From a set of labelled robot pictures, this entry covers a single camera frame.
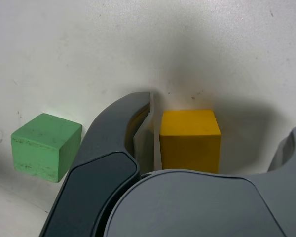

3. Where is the green cube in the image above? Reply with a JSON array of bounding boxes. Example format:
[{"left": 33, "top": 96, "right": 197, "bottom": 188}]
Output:
[{"left": 10, "top": 113, "right": 82, "bottom": 183}]

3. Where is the yellow cube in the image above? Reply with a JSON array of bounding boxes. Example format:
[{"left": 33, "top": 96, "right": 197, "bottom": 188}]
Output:
[{"left": 159, "top": 109, "right": 222, "bottom": 175}]

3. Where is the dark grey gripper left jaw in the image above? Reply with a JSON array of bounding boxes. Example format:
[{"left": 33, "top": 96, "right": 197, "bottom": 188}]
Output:
[{"left": 40, "top": 91, "right": 155, "bottom": 237}]

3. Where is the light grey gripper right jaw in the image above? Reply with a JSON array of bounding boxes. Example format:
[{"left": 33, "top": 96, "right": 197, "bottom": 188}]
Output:
[{"left": 102, "top": 123, "right": 296, "bottom": 237}]

